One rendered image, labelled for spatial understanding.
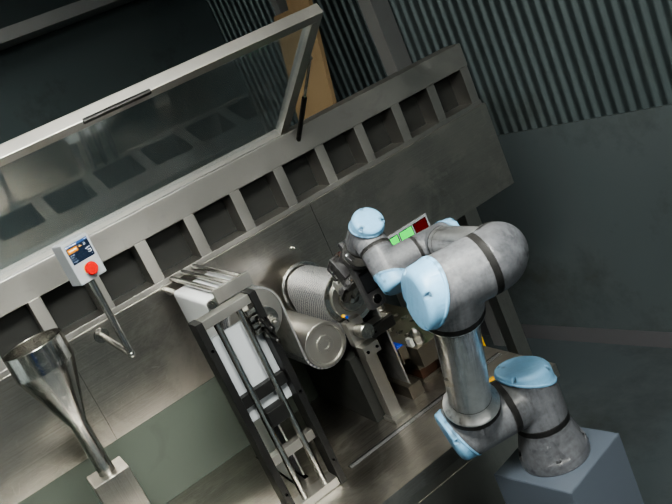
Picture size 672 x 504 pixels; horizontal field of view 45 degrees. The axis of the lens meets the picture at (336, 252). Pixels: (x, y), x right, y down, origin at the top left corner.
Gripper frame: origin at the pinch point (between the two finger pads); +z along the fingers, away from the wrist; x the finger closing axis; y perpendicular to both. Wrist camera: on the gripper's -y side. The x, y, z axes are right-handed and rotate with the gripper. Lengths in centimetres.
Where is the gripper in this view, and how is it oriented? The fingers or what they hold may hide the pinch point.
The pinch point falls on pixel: (350, 300)
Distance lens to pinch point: 204.8
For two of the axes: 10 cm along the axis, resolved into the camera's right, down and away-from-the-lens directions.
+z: -1.3, 5.1, 8.5
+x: -7.8, 4.8, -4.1
